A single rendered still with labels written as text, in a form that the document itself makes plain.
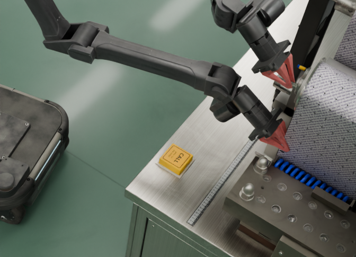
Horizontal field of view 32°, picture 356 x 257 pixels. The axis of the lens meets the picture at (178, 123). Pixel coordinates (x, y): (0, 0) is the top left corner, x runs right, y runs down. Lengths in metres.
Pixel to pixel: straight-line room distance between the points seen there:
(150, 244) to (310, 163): 0.52
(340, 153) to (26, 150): 1.42
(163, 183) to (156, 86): 1.50
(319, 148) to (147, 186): 0.47
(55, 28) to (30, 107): 1.12
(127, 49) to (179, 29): 1.91
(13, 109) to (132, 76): 0.74
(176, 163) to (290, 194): 0.33
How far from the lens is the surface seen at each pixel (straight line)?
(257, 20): 1.48
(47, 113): 2.71
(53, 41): 1.67
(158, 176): 1.72
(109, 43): 1.62
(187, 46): 3.41
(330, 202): 1.61
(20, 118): 2.69
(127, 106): 3.06
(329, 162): 1.61
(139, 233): 1.82
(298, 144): 1.61
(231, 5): 1.48
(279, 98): 1.66
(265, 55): 1.50
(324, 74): 1.50
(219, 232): 1.65
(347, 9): 1.67
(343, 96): 1.49
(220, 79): 1.54
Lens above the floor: 2.31
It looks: 50 degrees down
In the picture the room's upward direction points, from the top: 12 degrees clockwise
